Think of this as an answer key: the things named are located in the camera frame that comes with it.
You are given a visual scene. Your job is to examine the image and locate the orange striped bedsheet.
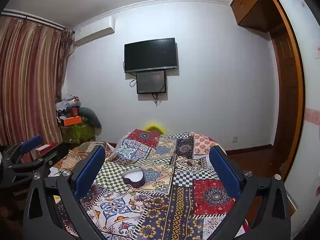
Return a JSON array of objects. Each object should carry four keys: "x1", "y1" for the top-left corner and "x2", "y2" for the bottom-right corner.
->
[{"x1": 60, "y1": 141, "x2": 115, "y2": 170}]

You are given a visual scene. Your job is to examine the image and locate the small black wall monitor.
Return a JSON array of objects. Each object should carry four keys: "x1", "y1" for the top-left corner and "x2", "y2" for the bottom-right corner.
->
[{"x1": 136, "y1": 70, "x2": 167, "y2": 94}]

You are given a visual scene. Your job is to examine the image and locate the red gold braided bracelet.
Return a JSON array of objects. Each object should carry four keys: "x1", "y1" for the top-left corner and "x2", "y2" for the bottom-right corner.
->
[{"x1": 147, "y1": 197, "x2": 170, "y2": 212}]

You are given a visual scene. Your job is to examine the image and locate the striped brown curtain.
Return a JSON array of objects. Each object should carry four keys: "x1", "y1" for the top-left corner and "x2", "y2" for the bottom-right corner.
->
[{"x1": 0, "y1": 15, "x2": 73, "y2": 160}]

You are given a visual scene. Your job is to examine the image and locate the white air conditioner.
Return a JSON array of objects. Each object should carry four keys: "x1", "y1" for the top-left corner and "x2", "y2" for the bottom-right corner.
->
[{"x1": 72, "y1": 16, "x2": 116, "y2": 47}]

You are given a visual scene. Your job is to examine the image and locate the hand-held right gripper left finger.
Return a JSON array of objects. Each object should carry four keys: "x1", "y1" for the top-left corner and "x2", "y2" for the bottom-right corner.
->
[{"x1": 23, "y1": 145, "x2": 110, "y2": 240}]

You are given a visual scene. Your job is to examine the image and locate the red string necklace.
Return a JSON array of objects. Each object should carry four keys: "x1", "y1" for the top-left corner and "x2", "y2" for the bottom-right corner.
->
[{"x1": 130, "y1": 190, "x2": 150, "y2": 207}]

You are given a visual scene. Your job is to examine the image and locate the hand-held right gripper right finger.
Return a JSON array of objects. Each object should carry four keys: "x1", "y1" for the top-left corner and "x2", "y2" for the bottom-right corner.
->
[{"x1": 209, "y1": 145, "x2": 292, "y2": 240}]

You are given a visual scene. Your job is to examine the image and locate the patchwork printed blanket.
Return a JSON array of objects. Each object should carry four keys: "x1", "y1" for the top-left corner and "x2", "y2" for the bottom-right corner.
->
[{"x1": 54, "y1": 129, "x2": 245, "y2": 240}]

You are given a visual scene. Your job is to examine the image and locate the orange box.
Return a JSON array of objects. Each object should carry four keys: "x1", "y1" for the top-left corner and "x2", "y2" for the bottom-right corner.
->
[{"x1": 64, "y1": 116, "x2": 83, "y2": 126}]

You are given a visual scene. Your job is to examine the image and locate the brown wooden door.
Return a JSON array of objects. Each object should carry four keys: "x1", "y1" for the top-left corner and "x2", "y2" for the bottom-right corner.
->
[{"x1": 266, "y1": 0, "x2": 305, "y2": 180}]

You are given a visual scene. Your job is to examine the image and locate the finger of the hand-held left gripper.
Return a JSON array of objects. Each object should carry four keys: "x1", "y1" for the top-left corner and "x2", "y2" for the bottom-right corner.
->
[
  {"x1": 32, "y1": 142, "x2": 70, "y2": 174},
  {"x1": 5, "y1": 134, "x2": 42, "y2": 167}
]

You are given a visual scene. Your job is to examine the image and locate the white sliding wardrobe door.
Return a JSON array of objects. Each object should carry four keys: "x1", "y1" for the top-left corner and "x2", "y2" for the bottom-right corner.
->
[{"x1": 272, "y1": 0, "x2": 320, "y2": 230}]

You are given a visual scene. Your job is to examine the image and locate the white curtain rail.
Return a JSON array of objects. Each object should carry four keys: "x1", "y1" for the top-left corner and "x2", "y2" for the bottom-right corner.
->
[{"x1": 0, "y1": 9, "x2": 65, "y2": 29}]

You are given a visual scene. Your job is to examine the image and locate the pile of clothes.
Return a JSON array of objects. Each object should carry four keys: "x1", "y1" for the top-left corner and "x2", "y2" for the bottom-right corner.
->
[{"x1": 55, "y1": 94, "x2": 83, "y2": 118}]

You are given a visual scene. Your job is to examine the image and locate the large black wall television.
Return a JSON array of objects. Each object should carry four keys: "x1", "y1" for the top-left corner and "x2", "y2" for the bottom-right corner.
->
[{"x1": 124, "y1": 38, "x2": 178, "y2": 73}]

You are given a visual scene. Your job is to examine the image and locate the dark green plush toy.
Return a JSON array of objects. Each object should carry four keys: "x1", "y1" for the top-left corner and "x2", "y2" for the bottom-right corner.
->
[{"x1": 79, "y1": 107, "x2": 102, "y2": 130}]

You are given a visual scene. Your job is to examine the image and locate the red white small box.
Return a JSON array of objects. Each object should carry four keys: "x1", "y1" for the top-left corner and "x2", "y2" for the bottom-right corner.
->
[{"x1": 36, "y1": 142, "x2": 58, "y2": 153}]

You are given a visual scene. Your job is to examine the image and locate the green patterned cloth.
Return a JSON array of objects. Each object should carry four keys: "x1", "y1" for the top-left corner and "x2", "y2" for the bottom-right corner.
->
[{"x1": 61, "y1": 124, "x2": 97, "y2": 143}]

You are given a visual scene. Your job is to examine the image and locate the purple heart-shaped tin box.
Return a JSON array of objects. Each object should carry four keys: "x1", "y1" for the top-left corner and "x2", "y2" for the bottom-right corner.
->
[{"x1": 122, "y1": 168, "x2": 145, "y2": 188}]

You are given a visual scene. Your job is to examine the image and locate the wooden overhead cabinet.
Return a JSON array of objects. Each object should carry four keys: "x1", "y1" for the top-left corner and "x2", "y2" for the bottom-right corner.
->
[{"x1": 230, "y1": 0, "x2": 278, "y2": 33}]

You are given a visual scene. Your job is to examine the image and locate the yellow round object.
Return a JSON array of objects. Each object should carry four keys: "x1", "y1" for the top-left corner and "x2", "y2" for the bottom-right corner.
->
[{"x1": 143, "y1": 122, "x2": 167, "y2": 133}]

